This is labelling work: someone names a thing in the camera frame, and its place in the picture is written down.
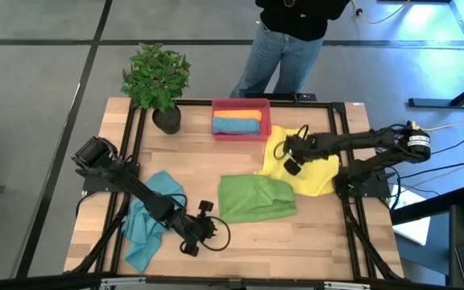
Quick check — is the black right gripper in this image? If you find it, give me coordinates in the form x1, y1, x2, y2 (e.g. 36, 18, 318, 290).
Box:
283, 135, 317, 176

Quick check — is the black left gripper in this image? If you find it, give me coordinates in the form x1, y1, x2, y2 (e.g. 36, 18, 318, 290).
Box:
179, 200, 219, 258

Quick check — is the yellow microfiber towel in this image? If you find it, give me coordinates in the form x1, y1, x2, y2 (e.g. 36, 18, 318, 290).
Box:
255, 124, 341, 197

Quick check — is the green microfiber towel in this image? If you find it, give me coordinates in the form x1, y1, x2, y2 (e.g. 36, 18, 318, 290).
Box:
217, 173, 297, 225

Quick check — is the teal microfiber towel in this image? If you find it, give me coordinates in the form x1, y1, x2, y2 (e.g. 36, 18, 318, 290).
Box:
121, 171, 187, 273

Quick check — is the blue microfiber towel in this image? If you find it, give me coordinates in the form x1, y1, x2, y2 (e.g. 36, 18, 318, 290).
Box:
212, 117, 260, 136

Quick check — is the orange microfiber towel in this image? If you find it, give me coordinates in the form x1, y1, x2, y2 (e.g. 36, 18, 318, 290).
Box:
213, 109, 263, 121

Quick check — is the pink plastic basket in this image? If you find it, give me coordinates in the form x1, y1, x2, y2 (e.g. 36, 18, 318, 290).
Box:
210, 98, 272, 143

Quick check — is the black bar with clamp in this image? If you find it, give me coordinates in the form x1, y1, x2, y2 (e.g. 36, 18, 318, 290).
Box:
251, 91, 317, 102

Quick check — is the person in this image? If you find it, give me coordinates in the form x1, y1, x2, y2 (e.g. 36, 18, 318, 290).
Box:
230, 0, 352, 99

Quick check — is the white sheet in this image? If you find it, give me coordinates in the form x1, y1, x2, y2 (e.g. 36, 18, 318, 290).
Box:
391, 184, 433, 247

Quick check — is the black desk leg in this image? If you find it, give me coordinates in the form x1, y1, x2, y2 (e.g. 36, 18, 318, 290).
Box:
408, 74, 464, 109

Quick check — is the black desk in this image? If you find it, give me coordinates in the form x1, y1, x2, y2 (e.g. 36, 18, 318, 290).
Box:
391, 187, 464, 289

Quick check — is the green plant in black pot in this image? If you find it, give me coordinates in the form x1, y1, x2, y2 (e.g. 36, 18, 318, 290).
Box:
121, 42, 192, 136

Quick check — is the black overhead crossbar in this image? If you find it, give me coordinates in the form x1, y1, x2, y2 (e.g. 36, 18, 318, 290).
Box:
0, 272, 464, 290

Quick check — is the black camera cable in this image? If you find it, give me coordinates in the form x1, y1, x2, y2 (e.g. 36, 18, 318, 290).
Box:
199, 216, 232, 253
274, 124, 309, 160

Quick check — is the grey metal bracket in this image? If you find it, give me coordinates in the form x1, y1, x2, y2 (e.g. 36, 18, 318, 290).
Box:
323, 280, 371, 290
99, 275, 147, 288

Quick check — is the black aluminium table frame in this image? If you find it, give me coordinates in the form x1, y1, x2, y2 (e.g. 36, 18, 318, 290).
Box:
64, 98, 406, 283

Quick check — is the yellow plug with cable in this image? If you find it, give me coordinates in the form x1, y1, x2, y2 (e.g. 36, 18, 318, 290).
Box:
407, 119, 464, 134

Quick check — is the yellow floor cable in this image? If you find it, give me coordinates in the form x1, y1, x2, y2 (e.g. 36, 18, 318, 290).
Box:
350, 0, 412, 24

